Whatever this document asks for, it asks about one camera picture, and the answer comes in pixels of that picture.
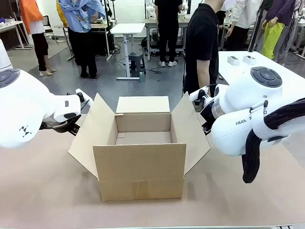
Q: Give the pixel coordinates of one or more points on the person in lime trousers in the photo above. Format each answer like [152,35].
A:
[274,35]

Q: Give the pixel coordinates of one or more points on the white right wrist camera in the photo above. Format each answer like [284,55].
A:
[197,93]

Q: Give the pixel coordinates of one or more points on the brown cardboard box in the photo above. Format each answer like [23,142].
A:
[138,167]

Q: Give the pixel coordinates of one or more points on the background person in black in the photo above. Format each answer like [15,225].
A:
[166,31]

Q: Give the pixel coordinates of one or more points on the large white table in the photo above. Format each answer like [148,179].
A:
[238,71]

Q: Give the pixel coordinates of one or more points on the background work desk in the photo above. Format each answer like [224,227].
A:
[104,25]

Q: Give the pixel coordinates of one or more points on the black office chair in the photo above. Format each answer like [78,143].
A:
[48,23]

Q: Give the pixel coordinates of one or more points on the person in blue shirt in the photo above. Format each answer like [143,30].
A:
[83,35]

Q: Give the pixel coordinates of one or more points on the person in white shirt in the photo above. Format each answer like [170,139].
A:
[243,19]

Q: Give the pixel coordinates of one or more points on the person's right forearm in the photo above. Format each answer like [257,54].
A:
[202,71]

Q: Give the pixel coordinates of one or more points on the person in orange top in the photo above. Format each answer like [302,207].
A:
[35,35]

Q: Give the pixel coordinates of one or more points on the small white device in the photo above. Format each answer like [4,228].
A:
[233,60]
[249,59]

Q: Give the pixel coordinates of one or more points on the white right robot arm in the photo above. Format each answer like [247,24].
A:
[238,133]

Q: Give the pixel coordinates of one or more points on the small white side table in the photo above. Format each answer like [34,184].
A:
[9,23]

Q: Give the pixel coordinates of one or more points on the grey plastic stool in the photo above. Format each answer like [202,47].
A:
[137,62]

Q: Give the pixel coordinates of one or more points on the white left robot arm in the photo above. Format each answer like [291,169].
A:
[23,107]

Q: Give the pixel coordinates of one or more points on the long background workbench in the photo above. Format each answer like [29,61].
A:
[150,21]

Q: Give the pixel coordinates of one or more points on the person in yellow top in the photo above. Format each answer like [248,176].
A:
[60,14]

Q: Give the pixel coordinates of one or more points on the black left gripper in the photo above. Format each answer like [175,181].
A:
[72,128]

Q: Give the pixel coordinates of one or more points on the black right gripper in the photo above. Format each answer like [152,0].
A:
[207,119]

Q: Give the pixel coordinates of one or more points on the white height-adjustable desk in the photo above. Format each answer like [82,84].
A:
[128,28]

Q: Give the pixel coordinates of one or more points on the person in black shirt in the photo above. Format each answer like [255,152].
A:
[200,35]

